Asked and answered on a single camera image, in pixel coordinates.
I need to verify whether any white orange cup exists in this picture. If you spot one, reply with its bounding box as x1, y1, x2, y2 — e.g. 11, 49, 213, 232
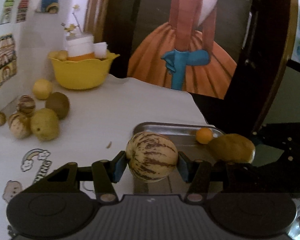
65, 34, 95, 61

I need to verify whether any green-brown pear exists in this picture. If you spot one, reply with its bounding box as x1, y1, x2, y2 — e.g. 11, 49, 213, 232
207, 134, 256, 164

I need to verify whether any striped pepino melon front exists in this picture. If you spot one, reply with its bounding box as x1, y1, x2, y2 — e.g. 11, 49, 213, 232
126, 132, 178, 183

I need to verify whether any green pear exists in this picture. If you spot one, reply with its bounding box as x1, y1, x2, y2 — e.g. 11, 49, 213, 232
30, 108, 59, 141

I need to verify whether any small white cup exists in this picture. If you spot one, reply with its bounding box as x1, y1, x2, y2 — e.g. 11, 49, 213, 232
93, 42, 108, 59

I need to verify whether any orange tangerine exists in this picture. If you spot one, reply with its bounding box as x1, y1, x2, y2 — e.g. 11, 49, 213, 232
196, 127, 213, 145

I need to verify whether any striped pepino melon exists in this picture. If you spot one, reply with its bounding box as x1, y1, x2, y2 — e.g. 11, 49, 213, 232
126, 132, 178, 183
8, 112, 31, 139
17, 95, 36, 117

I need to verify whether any yellow dried flower sprig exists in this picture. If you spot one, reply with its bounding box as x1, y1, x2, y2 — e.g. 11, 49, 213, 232
61, 4, 83, 38

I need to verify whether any yellow plastic bowl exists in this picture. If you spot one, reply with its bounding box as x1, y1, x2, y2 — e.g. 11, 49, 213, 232
49, 51, 120, 90

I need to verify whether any yellow lemon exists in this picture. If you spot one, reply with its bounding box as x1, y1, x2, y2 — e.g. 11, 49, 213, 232
32, 79, 53, 100

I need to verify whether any houses drawing paper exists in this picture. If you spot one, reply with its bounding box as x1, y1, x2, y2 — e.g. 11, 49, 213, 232
0, 0, 34, 111

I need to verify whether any brown kiwi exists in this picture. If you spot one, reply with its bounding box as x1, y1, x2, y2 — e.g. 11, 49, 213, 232
45, 92, 70, 120

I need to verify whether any metal tray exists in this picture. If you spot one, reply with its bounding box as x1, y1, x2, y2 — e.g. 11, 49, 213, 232
133, 122, 216, 196

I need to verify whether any striped pepino melon back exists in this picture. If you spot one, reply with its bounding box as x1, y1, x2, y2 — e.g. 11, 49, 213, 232
17, 95, 36, 117

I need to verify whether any wooden door frame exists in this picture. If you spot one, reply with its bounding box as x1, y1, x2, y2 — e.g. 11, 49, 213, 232
84, 0, 109, 43

